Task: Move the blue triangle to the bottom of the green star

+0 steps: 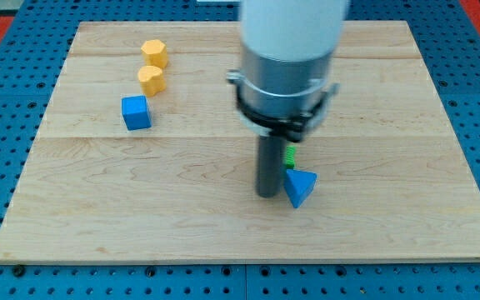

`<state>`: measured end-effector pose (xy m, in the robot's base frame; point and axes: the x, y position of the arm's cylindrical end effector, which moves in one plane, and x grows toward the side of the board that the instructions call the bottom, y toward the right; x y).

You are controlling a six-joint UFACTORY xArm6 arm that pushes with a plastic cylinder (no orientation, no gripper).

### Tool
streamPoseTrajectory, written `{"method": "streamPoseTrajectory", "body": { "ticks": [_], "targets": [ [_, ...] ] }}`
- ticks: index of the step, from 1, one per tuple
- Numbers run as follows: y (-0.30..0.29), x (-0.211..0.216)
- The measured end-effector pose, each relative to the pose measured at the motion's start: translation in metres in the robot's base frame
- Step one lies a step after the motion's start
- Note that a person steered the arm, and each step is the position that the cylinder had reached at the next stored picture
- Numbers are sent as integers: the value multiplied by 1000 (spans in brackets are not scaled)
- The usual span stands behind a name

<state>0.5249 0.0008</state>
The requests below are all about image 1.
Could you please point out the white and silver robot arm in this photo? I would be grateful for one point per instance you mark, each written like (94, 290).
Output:
(282, 86)

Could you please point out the blue triangle block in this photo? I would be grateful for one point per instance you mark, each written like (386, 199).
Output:
(299, 185)

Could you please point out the yellow heart block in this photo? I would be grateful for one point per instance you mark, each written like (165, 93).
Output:
(152, 80)

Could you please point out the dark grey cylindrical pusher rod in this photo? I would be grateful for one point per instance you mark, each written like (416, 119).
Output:
(270, 165)

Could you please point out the green star block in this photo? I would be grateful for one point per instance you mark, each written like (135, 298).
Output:
(289, 158)

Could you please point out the blue cube block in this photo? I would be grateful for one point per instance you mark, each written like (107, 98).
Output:
(135, 112)

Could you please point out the yellow hexagon block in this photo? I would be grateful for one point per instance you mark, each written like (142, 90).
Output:
(154, 53)

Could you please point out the light wooden board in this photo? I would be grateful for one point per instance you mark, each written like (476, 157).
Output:
(392, 184)

